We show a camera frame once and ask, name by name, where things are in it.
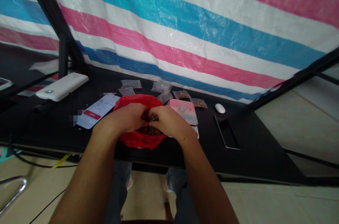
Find red plastic bag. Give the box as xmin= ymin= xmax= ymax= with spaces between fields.
xmin=113 ymin=93 xmax=168 ymax=151

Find teal plastic object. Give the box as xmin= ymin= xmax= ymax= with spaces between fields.
xmin=0 ymin=147 xmax=21 ymax=164

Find black metal frame post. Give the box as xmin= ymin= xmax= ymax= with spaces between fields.
xmin=20 ymin=0 xmax=86 ymax=77

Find white power bank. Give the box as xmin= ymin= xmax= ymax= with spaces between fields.
xmin=35 ymin=73 xmax=89 ymax=102

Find pile of brown dried bits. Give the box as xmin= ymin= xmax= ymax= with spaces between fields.
xmin=136 ymin=126 xmax=163 ymax=136

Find person's left hand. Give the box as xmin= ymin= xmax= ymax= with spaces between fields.
xmin=101 ymin=103 xmax=150 ymax=137

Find white scale with pink plate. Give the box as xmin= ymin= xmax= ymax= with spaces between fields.
xmin=166 ymin=99 xmax=200 ymax=140

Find black cable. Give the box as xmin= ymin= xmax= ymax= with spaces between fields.
xmin=7 ymin=104 xmax=51 ymax=153

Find person's right hand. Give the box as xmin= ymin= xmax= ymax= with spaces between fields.
xmin=148 ymin=105 xmax=197 ymax=141

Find chrome metal chair frame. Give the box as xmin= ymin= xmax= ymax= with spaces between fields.
xmin=0 ymin=176 xmax=29 ymax=216

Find smartphone with lit white screen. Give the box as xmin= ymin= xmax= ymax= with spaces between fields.
xmin=76 ymin=94 xmax=121 ymax=130

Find striped pink blue white tarp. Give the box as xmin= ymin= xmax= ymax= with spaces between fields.
xmin=0 ymin=0 xmax=339 ymax=106

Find black smartphone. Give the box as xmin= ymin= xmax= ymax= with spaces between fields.
xmin=214 ymin=114 xmax=241 ymax=150

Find dark brown dried clump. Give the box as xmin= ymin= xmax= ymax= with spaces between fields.
xmin=141 ymin=110 xmax=154 ymax=125

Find person's legs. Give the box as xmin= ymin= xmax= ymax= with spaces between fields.
xmin=106 ymin=160 xmax=200 ymax=224

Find black metal frame bar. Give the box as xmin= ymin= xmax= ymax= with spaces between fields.
xmin=247 ymin=48 xmax=339 ymax=111

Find yellow cable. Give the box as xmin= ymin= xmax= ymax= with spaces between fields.
xmin=51 ymin=152 xmax=71 ymax=169

